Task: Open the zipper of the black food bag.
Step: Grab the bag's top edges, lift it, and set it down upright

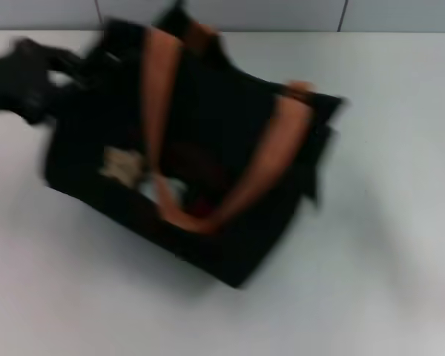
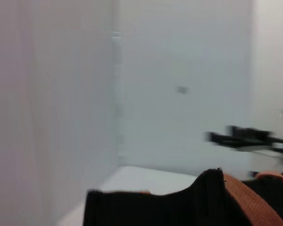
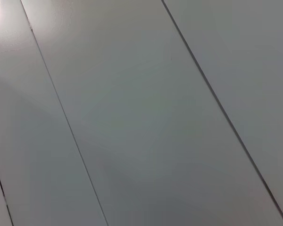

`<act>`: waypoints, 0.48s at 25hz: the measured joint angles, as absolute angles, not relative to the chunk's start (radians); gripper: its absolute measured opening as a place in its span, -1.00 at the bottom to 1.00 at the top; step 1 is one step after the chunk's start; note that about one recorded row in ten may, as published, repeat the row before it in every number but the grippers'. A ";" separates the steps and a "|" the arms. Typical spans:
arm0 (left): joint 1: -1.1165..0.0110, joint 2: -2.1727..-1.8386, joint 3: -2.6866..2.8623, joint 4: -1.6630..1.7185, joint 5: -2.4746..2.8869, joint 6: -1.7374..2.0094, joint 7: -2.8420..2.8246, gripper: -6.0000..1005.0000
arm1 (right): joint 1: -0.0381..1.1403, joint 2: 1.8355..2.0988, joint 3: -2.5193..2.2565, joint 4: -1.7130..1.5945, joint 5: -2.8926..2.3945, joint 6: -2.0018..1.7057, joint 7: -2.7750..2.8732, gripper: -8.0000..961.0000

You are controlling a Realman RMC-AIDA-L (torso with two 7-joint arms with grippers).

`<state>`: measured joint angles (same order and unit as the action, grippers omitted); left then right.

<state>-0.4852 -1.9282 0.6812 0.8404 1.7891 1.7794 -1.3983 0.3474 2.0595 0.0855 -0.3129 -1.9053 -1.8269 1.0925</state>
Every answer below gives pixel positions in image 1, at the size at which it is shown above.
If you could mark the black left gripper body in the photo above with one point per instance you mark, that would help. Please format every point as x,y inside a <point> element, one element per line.
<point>18,85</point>

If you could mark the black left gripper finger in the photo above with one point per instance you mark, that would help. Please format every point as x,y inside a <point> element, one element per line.
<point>72,88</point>
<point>74,57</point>

